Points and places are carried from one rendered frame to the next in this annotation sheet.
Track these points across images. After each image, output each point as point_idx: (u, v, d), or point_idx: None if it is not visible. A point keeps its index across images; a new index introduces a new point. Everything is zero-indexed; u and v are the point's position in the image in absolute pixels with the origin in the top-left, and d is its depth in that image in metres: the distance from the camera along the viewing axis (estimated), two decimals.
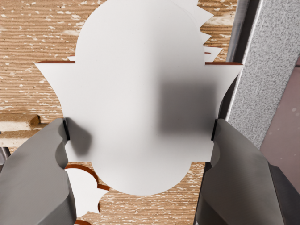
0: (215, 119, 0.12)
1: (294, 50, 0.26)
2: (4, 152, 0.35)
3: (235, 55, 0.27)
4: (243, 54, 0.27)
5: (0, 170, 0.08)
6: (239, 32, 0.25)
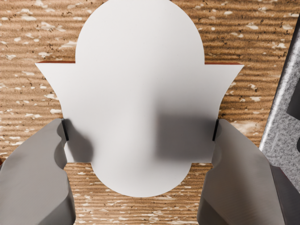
0: (216, 119, 0.11)
1: None
2: None
3: None
4: None
5: None
6: None
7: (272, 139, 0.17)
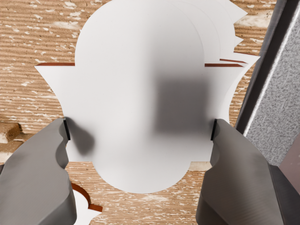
0: (214, 119, 0.12)
1: None
2: None
3: (261, 64, 0.22)
4: (272, 63, 0.22)
5: (1, 169, 0.08)
6: (271, 37, 0.21)
7: None
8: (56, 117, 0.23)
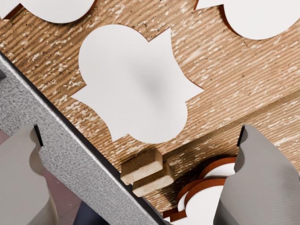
0: (242, 124, 0.11)
1: None
2: None
3: (150, 207, 0.34)
4: (144, 210, 0.34)
5: None
6: (160, 216, 0.35)
7: None
8: (289, 120, 0.22)
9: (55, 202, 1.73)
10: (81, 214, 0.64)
